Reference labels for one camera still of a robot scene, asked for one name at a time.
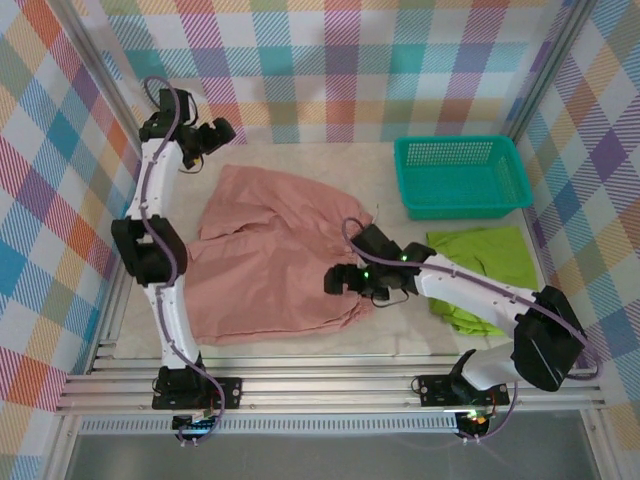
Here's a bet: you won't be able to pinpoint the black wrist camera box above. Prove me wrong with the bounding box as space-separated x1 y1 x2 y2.
349 224 402 262
157 88 195 126

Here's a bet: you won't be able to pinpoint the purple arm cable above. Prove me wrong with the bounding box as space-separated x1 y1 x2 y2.
341 217 604 444
142 75 226 447

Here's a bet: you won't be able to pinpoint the pink shorts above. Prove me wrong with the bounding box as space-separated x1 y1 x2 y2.
184 164 382 347

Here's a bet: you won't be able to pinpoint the aluminium right corner post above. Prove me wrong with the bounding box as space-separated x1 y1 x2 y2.
504 0 601 149

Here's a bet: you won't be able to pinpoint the lime green shorts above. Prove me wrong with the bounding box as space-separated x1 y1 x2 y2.
425 226 540 337

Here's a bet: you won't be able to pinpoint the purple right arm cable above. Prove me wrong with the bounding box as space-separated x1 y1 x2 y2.
341 217 604 444

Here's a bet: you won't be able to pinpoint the aluminium left side rail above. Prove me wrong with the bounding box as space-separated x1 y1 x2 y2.
87 148 169 376

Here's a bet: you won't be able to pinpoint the slotted grey cable duct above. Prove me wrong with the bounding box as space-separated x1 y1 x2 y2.
79 418 461 435

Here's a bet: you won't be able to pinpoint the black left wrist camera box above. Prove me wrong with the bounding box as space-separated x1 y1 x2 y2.
157 88 195 126

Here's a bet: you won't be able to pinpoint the aluminium front rail beam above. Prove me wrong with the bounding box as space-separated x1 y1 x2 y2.
53 353 607 417

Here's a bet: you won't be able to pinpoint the aluminium left corner post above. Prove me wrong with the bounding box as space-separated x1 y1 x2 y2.
47 0 169 157

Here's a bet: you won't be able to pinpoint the teal plastic basket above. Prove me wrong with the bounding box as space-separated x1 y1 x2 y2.
393 134 533 221

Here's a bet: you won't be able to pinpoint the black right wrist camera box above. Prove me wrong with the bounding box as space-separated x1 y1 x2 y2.
349 224 402 262

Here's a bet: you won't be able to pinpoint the aluminium corner post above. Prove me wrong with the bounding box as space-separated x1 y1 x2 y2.
504 0 601 149
47 0 169 157

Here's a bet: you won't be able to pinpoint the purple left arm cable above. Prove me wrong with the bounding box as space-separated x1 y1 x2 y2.
142 75 226 447

